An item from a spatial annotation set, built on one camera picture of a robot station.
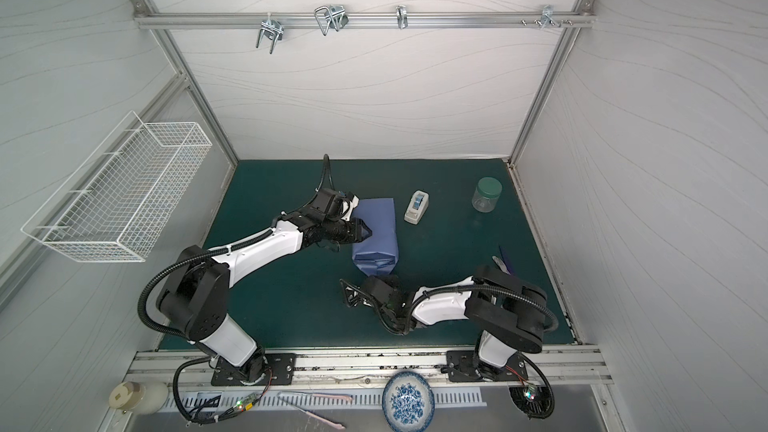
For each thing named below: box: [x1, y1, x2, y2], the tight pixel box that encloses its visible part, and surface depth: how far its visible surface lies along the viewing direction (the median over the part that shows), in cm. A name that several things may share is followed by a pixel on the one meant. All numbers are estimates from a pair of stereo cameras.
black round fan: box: [508, 385, 555, 420], surface depth 73 cm
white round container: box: [109, 381, 169, 415], surface depth 64 cm
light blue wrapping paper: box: [352, 198, 399, 277], surface depth 92 cm
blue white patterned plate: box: [382, 371, 436, 432], surface depth 69 cm
